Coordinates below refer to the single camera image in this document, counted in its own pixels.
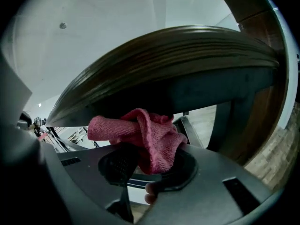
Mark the brown wooden newel post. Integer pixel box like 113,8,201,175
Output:
219,0,291,166

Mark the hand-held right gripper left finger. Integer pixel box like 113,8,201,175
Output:
42,143,139,223

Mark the pink cloth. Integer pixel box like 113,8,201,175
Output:
87,108,188,175

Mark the dark wooden railing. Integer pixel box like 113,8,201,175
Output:
45,25,281,166

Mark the person's right hand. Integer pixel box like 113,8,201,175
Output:
144,181,161,205

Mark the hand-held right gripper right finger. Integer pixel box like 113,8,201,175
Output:
138,145,273,225

